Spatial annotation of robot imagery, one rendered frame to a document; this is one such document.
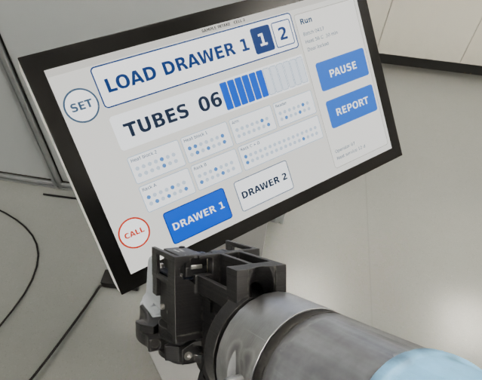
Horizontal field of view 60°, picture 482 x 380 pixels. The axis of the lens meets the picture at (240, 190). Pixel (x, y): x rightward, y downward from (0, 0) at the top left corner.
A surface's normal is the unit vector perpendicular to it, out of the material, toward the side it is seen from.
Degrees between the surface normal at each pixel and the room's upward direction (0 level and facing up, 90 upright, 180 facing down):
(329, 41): 50
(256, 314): 42
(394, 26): 90
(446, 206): 0
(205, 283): 71
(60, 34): 90
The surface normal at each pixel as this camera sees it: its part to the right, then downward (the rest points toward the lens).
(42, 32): -0.16, 0.75
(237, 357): -0.87, 0.02
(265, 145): 0.43, 0.09
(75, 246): 0.04, -0.65
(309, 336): -0.40, -0.88
